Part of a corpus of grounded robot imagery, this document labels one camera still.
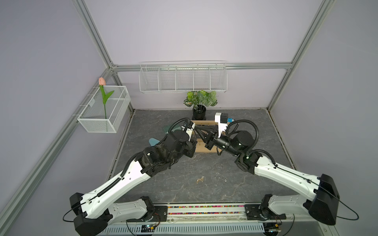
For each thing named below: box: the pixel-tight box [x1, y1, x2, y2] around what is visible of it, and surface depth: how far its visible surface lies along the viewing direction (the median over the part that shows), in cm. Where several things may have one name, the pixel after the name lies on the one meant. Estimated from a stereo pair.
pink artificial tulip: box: [98, 77, 115, 119], surface depth 81 cm
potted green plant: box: [183, 90, 219, 121], surface depth 95 cm
